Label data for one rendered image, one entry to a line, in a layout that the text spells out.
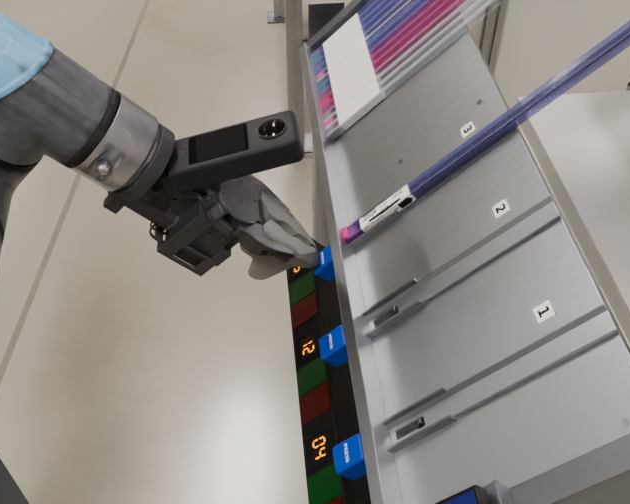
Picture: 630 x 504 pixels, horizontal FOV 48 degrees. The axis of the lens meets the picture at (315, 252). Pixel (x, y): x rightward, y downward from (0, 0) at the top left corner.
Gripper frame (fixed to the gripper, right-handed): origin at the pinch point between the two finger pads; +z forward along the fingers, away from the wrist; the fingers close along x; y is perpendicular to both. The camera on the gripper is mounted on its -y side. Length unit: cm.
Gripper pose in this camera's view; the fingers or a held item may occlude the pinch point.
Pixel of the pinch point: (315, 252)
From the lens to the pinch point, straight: 71.2
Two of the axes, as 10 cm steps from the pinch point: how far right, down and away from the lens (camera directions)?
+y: -7.2, 5.3, 4.4
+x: 1.0, 7.1, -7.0
